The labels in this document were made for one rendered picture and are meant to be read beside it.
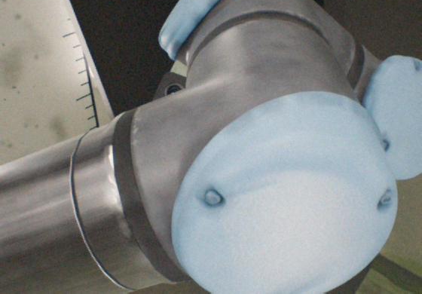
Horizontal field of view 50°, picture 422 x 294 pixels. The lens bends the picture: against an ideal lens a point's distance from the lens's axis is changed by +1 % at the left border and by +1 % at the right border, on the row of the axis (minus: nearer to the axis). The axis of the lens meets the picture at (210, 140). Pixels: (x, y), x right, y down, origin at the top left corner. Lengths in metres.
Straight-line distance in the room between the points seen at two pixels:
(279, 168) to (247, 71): 0.06
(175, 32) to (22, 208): 0.14
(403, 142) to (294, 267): 0.17
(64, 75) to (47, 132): 0.22
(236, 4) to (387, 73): 0.12
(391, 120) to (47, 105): 1.46
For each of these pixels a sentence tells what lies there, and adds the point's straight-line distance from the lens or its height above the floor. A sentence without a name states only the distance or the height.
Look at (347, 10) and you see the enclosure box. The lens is 0.54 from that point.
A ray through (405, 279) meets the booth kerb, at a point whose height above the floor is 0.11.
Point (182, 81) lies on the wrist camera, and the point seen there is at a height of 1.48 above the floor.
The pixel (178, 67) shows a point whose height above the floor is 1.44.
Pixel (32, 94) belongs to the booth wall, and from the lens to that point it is 1.64.
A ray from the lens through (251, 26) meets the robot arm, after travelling 0.24.
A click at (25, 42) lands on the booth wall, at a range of 1.58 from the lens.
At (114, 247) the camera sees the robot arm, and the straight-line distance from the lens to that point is 0.20.
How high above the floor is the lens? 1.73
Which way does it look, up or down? 37 degrees down
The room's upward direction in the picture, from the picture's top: straight up
